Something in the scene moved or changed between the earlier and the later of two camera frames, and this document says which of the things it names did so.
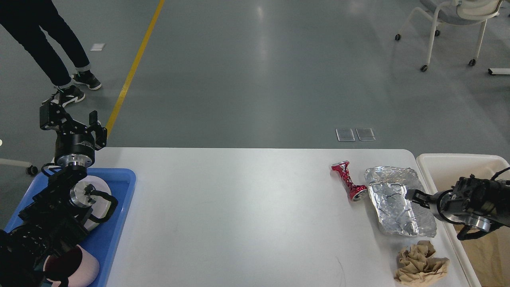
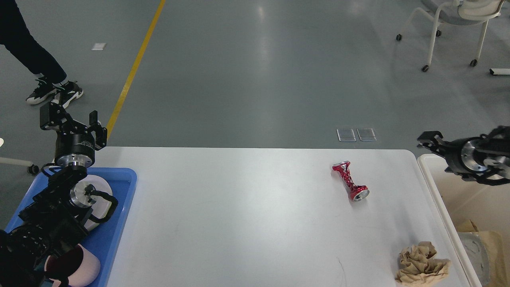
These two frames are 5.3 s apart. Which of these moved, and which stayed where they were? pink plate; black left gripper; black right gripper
Moved: black right gripper
Stayed: pink plate; black left gripper
